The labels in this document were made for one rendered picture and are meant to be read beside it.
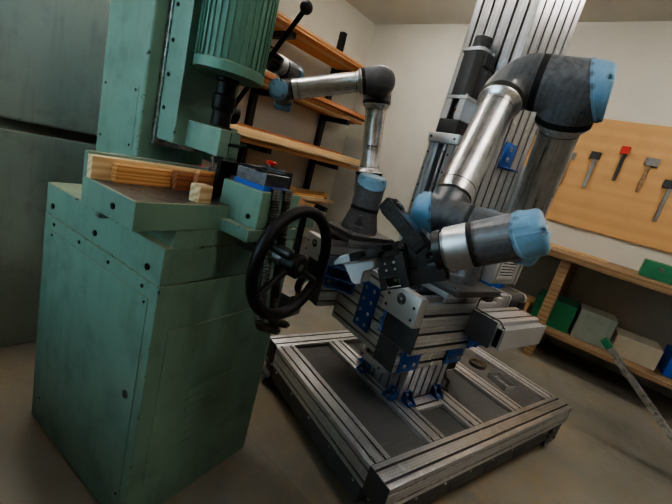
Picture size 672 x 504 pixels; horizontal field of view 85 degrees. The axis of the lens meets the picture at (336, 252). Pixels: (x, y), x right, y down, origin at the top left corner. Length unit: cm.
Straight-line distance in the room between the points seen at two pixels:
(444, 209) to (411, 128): 378
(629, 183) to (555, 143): 285
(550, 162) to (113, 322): 112
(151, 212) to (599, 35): 388
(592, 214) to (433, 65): 221
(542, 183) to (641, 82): 302
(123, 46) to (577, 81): 111
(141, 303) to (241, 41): 65
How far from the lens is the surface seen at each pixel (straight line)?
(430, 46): 470
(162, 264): 88
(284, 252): 76
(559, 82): 94
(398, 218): 65
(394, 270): 65
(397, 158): 449
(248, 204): 89
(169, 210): 84
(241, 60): 102
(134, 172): 96
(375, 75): 152
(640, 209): 381
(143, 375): 101
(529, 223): 61
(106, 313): 110
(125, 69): 126
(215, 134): 104
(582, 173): 386
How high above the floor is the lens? 107
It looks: 14 degrees down
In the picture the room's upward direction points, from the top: 15 degrees clockwise
